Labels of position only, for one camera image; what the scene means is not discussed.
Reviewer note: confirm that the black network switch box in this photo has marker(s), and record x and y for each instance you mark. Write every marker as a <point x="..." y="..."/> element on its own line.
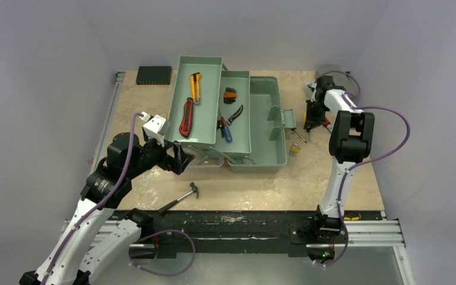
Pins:
<point x="154" y="75"/>

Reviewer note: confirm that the yellow clip hex key set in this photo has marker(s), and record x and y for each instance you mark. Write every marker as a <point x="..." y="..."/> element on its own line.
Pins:
<point x="294" y="150"/>

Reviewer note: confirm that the blue red screwdriver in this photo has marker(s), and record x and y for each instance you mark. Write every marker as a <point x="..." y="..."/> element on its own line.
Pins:
<point x="226" y="134"/>

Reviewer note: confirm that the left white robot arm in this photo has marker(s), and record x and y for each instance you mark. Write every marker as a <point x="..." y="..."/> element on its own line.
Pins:
<point x="74" y="259"/>

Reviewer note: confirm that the black yellow stubby screwdriver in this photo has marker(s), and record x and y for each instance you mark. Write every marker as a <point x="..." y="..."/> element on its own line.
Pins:
<point x="299" y="135"/>

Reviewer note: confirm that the yellow black tool on base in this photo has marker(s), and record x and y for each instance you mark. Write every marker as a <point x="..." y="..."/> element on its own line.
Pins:
<point x="353" y="218"/>

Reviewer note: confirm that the green white screw box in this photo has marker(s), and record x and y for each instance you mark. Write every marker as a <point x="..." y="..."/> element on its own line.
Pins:
<point x="310" y="89"/>

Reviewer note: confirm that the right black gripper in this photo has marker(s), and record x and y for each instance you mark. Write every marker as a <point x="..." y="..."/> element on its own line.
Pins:
<point x="314" y="112"/>

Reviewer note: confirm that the black handled hammer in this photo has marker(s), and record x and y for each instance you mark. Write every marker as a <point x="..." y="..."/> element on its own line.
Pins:
<point x="194" y="191"/>

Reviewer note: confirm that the translucent green tool box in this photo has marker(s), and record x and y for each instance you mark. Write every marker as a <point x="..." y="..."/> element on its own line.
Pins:
<point x="259" y="133"/>

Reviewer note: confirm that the orange hex key set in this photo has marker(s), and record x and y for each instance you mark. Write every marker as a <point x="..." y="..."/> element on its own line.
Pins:
<point x="230" y="95"/>

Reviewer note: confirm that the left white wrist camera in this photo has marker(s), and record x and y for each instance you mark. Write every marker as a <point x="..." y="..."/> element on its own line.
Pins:
<point x="154" y="127"/>

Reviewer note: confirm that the yellow handled pliers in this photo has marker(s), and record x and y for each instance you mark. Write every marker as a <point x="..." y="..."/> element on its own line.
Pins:
<point x="195" y="87"/>

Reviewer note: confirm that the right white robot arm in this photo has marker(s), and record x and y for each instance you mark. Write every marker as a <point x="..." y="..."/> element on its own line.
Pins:
<point x="350" y="143"/>

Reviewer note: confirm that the red adjustable wrench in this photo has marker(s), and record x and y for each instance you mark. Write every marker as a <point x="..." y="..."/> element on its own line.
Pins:
<point x="328" y="125"/>

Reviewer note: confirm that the red black utility knife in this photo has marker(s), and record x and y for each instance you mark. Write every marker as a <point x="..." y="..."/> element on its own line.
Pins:
<point x="186" y="123"/>

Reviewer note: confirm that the grey plastic case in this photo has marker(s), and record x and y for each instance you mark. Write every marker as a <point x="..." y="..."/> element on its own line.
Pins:
<point x="340" y="78"/>

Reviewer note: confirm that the black pruning shears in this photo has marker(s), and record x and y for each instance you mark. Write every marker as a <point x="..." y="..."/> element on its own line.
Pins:
<point x="233" y="117"/>

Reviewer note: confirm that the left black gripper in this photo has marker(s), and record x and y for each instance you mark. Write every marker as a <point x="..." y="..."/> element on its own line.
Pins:
<point x="178" y="162"/>

